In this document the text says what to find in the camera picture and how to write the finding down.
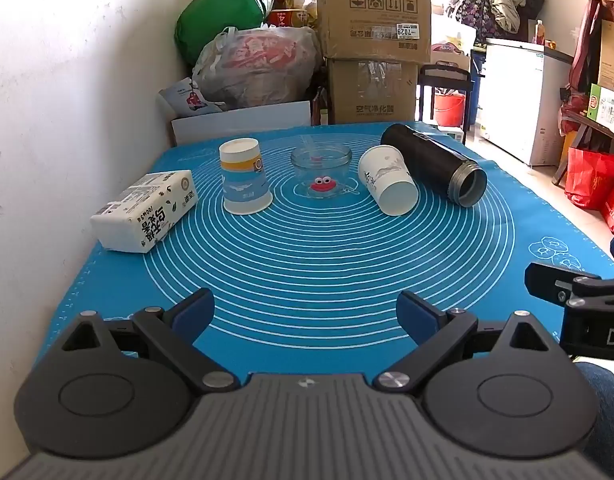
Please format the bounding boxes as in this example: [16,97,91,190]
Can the person's leg in jeans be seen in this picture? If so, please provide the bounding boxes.
[572,360,614,480]

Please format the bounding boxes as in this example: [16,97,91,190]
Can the red bucket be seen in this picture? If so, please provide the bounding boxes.
[433,91,466,128]

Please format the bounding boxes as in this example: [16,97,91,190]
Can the white printed bag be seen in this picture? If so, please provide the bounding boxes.
[159,77,225,121]

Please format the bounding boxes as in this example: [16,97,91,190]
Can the white chest freezer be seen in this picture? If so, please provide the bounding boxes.
[479,37,572,167]

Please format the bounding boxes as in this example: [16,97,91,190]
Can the white cardboard box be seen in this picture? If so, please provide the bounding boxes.
[171,101,312,147]

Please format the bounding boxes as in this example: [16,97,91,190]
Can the grey cloth bundle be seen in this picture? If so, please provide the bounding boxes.
[489,0,522,33]

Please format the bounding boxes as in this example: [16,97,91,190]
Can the green bag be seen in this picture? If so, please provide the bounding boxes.
[174,0,278,66]

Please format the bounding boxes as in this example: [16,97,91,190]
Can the floral fabric bag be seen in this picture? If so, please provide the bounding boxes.
[446,0,498,43]

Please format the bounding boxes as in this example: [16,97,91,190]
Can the black chair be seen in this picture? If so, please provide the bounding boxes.
[418,64,472,145]

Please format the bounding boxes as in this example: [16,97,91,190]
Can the red printed box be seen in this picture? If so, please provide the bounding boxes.
[269,9,310,28]

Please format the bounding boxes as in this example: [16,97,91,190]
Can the large cardboard box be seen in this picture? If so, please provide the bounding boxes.
[317,0,432,63]

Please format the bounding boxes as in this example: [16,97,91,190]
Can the green and white box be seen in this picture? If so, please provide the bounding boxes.
[587,83,614,126]

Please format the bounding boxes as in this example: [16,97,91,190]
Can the dark wooden side table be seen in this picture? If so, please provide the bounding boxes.
[552,110,614,186]

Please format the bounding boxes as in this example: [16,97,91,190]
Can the black thermos bottle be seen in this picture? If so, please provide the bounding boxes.
[380,123,488,208]

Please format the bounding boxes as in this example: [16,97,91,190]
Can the clear plastic bag red contents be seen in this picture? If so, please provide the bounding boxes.
[192,25,324,111]

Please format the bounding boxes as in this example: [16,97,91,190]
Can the white paper cup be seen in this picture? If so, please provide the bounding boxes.
[358,145,420,217]

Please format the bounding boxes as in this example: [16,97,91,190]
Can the blue silicone mat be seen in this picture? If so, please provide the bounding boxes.
[52,121,614,376]

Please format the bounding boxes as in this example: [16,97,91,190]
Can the red hanging cloth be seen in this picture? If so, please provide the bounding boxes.
[569,0,614,106]

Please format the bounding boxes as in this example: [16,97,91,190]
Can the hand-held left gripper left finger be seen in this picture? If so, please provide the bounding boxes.
[62,287,240,392]

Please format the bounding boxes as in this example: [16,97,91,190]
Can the clear glass jar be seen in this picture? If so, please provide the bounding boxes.
[290,143,354,199]

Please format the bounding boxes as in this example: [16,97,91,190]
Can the small cardboard box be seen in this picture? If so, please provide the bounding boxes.
[327,57,420,125]

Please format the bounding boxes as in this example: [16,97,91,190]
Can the white tissue pack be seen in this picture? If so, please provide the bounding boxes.
[90,170,199,254]

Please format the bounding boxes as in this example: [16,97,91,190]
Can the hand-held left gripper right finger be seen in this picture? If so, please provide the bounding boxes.
[376,290,562,393]

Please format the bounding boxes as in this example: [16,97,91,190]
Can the blue and orange paper cup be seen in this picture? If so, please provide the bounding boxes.
[219,137,274,216]

